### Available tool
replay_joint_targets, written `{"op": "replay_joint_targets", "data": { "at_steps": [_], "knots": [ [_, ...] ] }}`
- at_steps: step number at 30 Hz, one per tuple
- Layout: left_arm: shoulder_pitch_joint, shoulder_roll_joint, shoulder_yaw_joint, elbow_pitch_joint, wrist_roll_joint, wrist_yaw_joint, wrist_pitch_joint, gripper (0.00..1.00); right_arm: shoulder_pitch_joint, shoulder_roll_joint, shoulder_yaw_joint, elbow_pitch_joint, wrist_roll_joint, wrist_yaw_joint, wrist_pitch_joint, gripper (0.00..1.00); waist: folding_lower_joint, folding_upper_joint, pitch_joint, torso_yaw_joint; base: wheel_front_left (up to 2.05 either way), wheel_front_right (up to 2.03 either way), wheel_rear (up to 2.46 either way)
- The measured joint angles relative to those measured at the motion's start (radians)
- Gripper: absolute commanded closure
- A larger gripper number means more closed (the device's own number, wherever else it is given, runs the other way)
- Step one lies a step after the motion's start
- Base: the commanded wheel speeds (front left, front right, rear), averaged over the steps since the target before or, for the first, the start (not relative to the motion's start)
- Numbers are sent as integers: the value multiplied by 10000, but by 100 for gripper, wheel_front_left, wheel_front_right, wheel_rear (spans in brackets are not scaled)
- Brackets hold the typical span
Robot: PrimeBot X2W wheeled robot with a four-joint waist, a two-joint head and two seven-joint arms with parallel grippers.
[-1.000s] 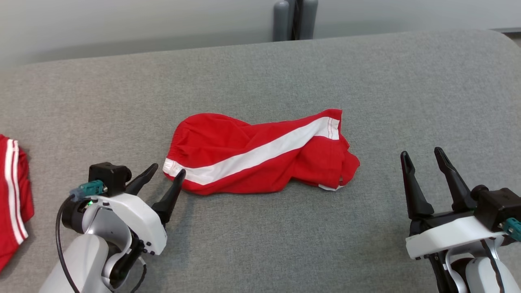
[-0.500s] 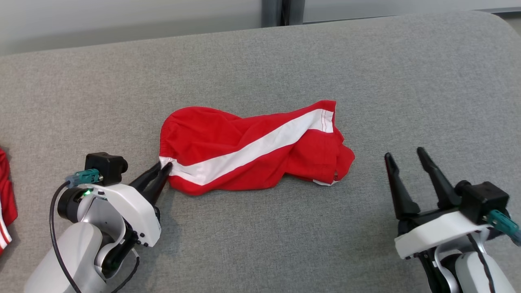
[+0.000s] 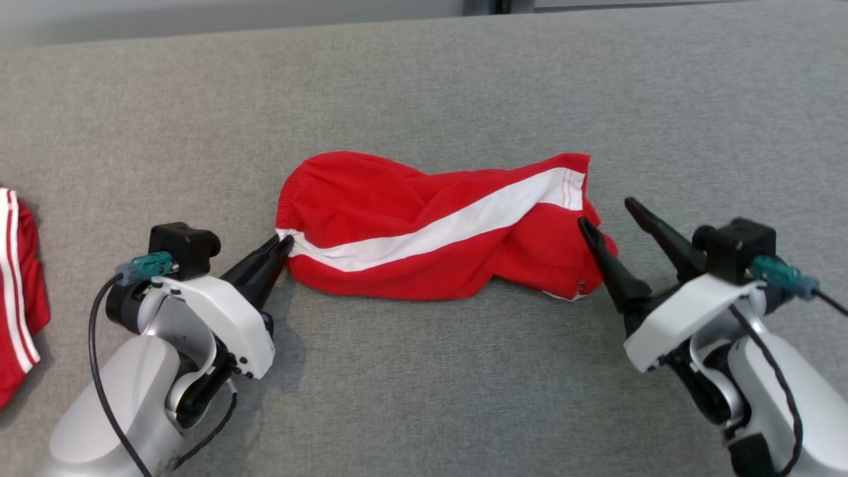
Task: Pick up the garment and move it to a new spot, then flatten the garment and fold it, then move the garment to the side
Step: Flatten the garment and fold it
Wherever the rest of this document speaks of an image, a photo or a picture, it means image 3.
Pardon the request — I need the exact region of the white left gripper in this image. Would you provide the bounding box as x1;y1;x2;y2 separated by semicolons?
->
142;234;294;380

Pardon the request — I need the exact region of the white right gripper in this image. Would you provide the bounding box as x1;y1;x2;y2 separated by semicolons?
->
578;197;769;373

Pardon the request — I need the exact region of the red shorts wide white stripe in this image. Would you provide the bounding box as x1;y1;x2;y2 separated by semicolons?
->
276;151;618;302

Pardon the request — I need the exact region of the red Bulls 23 jersey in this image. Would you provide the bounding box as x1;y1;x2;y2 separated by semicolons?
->
0;187;51;409

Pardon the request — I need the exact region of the teal left camera connector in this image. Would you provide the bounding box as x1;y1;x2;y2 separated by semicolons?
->
116;252;180;286

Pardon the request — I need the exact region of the teal camera connector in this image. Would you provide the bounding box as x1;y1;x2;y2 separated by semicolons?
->
116;252;180;286
752;255;821;300

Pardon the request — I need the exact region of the teal right camera connector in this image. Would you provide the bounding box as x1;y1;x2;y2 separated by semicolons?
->
752;255;821;300

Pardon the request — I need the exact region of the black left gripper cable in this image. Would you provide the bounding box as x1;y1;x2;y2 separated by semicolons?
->
171;391;238;471

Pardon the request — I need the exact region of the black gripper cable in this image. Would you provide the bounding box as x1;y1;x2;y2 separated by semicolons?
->
729;305;806;477
171;391;238;471

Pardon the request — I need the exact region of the black left camera cable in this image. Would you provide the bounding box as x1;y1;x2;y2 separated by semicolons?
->
88;275;153;477

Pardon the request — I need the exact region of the black camera cable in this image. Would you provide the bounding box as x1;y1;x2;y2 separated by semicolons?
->
815;290;848;316
88;275;153;477

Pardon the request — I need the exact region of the black right camera cable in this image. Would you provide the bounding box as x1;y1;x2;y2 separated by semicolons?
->
815;290;848;316

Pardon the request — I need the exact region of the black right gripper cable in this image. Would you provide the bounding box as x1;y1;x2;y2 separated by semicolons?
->
729;305;806;477

